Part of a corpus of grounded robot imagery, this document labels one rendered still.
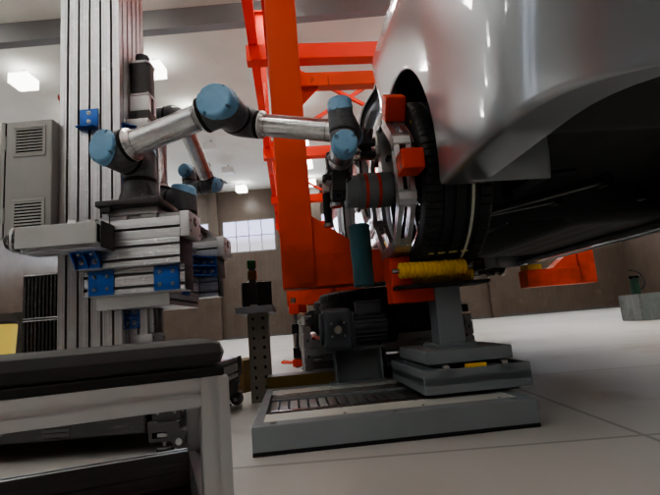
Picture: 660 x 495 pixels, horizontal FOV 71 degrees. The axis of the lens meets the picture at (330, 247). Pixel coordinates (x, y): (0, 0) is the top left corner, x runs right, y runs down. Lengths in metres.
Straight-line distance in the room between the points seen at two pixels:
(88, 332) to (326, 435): 1.03
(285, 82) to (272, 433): 1.72
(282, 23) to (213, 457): 2.37
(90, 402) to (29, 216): 1.62
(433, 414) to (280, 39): 1.96
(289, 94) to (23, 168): 1.22
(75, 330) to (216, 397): 1.50
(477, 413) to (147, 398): 1.10
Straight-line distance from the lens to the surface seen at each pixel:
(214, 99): 1.54
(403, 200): 1.60
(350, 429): 1.40
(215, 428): 0.55
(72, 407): 0.54
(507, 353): 1.73
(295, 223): 2.25
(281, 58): 2.57
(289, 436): 1.39
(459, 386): 1.62
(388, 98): 1.76
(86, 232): 1.68
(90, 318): 1.99
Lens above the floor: 0.35
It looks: 9 degrees up
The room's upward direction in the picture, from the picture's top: 5 degrees counter-clockwise
